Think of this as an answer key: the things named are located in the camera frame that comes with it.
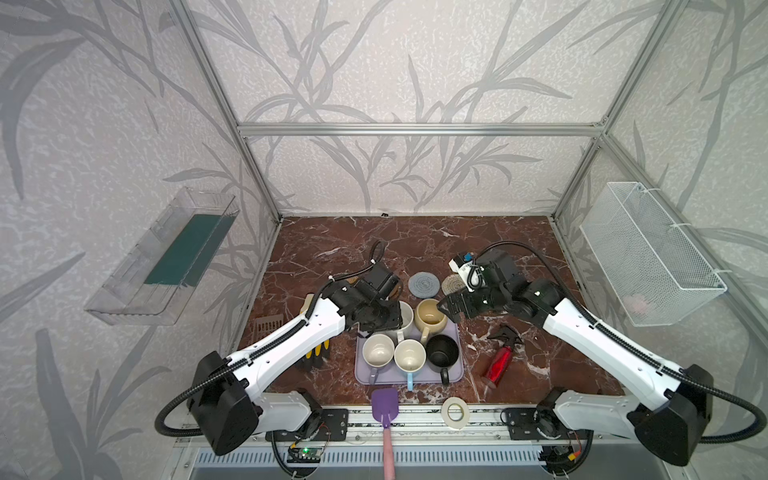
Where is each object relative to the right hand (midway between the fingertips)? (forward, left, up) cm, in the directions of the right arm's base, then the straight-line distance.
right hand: (450, 290), depth 76 cm
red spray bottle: (-12, -15, -16) cm, 25 cm away
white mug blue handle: (-11, +10, -17) cm, 23 cm away
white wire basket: (-5, -41, +15) cm, 44 cm away
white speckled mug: (-2, +11, -12) cm, 16 cm away
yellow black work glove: (-12, +38, -18) cm, 43 cm away
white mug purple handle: (-10, +20, -18) cm, 29 cm away
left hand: (-5, +12, -4) cm, 14 cm away
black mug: (-10, +1, -18) cm, 20 cm away
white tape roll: (-27, -1, -19) cm, 34 cm away
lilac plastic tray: (-16, +16, -18) cm, 29 cm away
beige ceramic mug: (+1, +4, -18) cm, 19 cm away
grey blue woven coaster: (+13, +6, -19) cm, 24 cm away
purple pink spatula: (-23, +17, -20) cm, 35 cm away
